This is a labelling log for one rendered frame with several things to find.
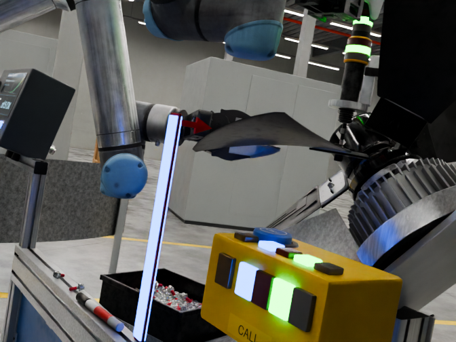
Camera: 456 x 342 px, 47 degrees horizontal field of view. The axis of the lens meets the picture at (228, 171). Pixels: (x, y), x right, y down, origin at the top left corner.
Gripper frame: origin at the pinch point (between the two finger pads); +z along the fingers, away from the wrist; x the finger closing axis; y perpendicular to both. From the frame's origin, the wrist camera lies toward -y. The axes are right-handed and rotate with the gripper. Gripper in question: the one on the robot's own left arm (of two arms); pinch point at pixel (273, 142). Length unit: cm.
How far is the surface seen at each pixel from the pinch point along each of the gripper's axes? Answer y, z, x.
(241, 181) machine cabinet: 603, -157, -14
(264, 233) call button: -40.4, 9.3, 14.0
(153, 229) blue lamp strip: -22.5, -9.7, 17.9
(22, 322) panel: 9, -48, 47
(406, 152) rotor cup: 4.4, 22.7, -2.8
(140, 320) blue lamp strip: -21.4, -9.2, 30.9
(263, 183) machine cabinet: 621, -130, -18
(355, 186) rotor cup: 5.0, 15.3, 4.8
